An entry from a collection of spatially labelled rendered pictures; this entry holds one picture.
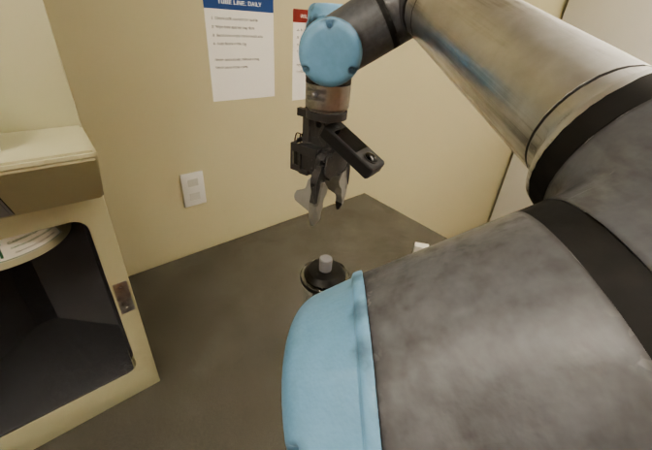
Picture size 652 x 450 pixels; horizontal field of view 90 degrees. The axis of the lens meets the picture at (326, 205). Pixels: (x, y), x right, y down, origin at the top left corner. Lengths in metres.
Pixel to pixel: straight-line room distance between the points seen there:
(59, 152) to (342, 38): 0.33
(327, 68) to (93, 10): 0.67
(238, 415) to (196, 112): 0.78
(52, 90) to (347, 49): 0.37
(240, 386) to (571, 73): 0.79
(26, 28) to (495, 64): 0.49
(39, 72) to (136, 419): 0.64
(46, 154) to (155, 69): 0.59
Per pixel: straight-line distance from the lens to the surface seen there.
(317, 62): 0.42
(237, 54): 1.08
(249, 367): 0.87
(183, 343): 0.94
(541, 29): 0.27
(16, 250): 0.65
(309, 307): 0.17
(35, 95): 0.55
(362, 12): 0.44
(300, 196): 0.62
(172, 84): 1.03
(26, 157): 0.46
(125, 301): 0.71
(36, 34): 0.54
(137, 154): 1.05
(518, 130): 0.23
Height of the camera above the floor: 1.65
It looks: 29 degrees down
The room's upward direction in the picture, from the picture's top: 4 degrees clockwise
